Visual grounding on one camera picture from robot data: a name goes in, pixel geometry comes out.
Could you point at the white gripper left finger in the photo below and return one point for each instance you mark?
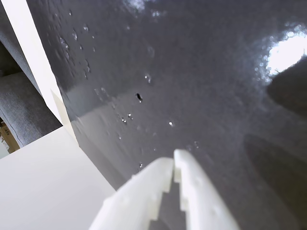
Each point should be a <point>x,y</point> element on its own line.
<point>134,198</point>

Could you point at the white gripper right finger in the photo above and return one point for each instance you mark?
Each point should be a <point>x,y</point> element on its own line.
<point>199,196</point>

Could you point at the dark grey glossy mat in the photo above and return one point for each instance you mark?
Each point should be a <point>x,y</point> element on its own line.
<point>192,72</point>

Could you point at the brown cardboard box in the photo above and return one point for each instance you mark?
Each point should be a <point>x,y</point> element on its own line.
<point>6,139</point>

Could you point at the grey fabric sofa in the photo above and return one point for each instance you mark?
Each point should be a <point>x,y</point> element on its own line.
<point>21,105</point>

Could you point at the white side panel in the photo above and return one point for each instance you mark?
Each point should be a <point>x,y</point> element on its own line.
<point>31,48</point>

